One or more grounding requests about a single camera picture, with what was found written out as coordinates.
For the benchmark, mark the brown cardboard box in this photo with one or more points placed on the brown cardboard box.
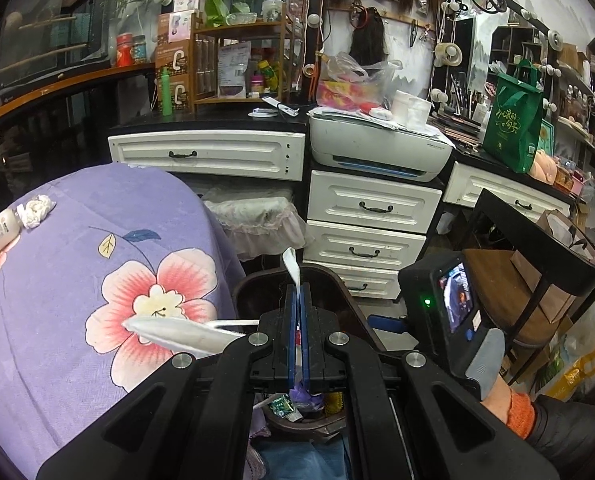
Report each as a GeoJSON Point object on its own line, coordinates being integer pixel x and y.
{"type": "Point", "coordinates": [177, 57]}
{"type": "Point", "coordinates": [181, 95]}

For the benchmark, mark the purple floral tablecloth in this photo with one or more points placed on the purple floral tablecloth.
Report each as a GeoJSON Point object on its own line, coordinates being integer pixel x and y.
{"type": "Point", "coordinates": [52, 310]}

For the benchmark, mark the crumpled white tissue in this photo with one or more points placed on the crumpled white tissue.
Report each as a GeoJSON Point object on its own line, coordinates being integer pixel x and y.
{"type": "Point", "coordinates": [35, 210]}

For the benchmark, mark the glass display case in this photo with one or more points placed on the glass display case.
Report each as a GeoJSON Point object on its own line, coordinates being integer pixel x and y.
{"type": "Point", "coordinates": [52, 20]}

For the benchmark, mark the dark brown trash bin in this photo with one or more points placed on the dark brown trash bin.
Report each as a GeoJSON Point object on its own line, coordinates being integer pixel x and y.
{"type": "Point", "coordinates": [250, 300]}

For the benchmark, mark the wooden shelf rack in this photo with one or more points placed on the wooden shelf rack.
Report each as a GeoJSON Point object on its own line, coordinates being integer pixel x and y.
{"type": "Point", "coordinates": [247, 25]}

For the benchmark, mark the dark hanging wig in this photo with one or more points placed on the dark hanging wig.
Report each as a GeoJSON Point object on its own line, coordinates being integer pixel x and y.
{"type": "Point", "coordinates": [370, 40]}

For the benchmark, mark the white printer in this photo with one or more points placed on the white printer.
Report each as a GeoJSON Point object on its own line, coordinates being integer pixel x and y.
{"type": "Point", "coordinates": [377, 145]}

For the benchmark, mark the red tin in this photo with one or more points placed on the red tin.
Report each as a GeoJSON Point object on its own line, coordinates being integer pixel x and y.
{"type": "Point", "coordinates": [124, 50]}

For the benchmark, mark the white chest drawer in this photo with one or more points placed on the white chest drawer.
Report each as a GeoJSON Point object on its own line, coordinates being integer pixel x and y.
{"type": "Point", "coordinates": [337, 242]}
{"type": "Point", "coordinates": [377, 280]}
{"type": "Point", "coordinates": [347, 195]}

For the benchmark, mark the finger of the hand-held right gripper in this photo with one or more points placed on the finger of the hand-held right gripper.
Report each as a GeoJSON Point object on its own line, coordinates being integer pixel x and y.
{"type": "Point", "coordinates": [385, 322]}

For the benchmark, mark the yellow foam fruit net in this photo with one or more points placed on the yellow foam fruit net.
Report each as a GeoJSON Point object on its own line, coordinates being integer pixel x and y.
{"type": "Point", "coordinates": [335, 402]}

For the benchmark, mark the person's right hand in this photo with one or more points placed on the person's right hand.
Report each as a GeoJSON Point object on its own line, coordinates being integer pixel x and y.
{"type": "Point", "coordinates": [487, 365]}

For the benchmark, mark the white tissue roll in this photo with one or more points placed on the white tissue roll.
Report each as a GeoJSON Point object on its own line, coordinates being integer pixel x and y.
{"type": "Point", "coordinates": [420, 112]}

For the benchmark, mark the green tote bag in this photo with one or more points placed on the green tote bag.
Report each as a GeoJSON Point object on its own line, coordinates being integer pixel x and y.
{"type": "Point", "coordinates": [510, 120]}

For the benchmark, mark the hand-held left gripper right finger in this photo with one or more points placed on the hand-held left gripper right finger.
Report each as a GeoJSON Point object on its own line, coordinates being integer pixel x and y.
{"type": "Point", "coordinates": [306, 340]}

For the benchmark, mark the green foil wrapper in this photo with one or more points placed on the green foil wrapper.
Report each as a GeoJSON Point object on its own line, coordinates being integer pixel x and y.
{"type": "Point", "coordinates": [282, 406]}

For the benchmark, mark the patterned glass jar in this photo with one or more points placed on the patterned glass jar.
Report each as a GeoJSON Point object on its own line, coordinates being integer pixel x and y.
{"type": "Point", "coordinates": [139, 50]}

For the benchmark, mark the pink and white card boxes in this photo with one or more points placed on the pink and white card boxes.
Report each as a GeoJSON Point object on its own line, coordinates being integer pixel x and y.
{"type": "Point", "coordinates": [185, 10]}

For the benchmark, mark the blue denim cloth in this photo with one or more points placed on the blue denim cloth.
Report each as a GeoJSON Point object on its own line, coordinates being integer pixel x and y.
{"type": "Point", "coordinates": [297, 460]}

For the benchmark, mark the brown paper bag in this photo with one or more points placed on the brown paper bag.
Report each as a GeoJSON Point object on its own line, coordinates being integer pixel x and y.
{"type": "Point", "coordinates": [542, 280]}

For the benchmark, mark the clear plastic bag with items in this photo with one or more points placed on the clear plastic bag with items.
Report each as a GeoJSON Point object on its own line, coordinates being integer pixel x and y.
{"type": "Point", "coordinates": [347, 90]}

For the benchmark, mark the yellow bottle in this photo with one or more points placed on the yellow bottle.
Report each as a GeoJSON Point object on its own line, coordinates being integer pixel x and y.
{"type": "Point", "coordinates": [265, 75]}

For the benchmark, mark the green plastic bottle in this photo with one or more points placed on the green plastic bottle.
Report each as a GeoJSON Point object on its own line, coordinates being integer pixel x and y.
{"type": "Point", "coordinates": [166, 92]}

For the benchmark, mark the peach plush toy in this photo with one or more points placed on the peach plush toy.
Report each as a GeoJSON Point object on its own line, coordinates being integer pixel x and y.
{"type": "Point", "coordinates": [543, 167]}

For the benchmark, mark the white desk drawer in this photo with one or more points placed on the white desk drawer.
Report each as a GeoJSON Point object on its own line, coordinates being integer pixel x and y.
{"type": "Point", "coordinates": [477, 185]}

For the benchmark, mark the curved wooden counter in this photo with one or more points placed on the curved wooden counter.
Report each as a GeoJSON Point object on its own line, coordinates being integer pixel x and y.
{"type": "Point", "coordinates": [52, 91]}

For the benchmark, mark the yellow printed sack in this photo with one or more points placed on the yellow printed sack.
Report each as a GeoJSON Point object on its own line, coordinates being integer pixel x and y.
{"type": "Point", "coordinates": [577, 375]}

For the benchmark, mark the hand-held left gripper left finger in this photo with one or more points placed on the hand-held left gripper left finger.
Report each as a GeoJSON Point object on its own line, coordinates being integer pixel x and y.
{"type": "Point", "coordinates": [291, 340]}

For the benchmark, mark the purple plastic packet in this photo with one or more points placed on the purple plastic packet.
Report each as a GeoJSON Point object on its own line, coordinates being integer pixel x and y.
{"type": "Point", "coordinates": [305, 396]}

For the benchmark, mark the white document pouch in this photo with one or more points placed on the white document pouch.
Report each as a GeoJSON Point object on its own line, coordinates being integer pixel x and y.
{"type": "Point", "coordinates": [233, 70]}

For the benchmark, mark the white hair tool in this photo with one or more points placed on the white hair tool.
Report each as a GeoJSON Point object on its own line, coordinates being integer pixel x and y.
{"type": "Point", "coordinates": [267, 112]}

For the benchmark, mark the vanity mirror with bulbs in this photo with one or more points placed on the vanity mirror with bulbs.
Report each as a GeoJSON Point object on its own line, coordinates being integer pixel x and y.
{"type": "Point", "coordinates": [465, 75]}

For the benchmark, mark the long white drawer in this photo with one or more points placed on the long white drawer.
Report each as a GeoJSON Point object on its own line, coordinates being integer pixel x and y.
{"type": "Point", "coordinates": [237, 152]}

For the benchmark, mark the black chair with wooden seat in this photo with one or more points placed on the black chair with wooden seat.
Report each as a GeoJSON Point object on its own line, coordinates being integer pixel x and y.
{"type": "Point", "coordinates": [487, 280]}

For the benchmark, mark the stool with lace cover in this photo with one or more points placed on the stool with lace cover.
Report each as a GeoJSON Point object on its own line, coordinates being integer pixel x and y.
{"type": "Point", "coordinates": [257, 220]}

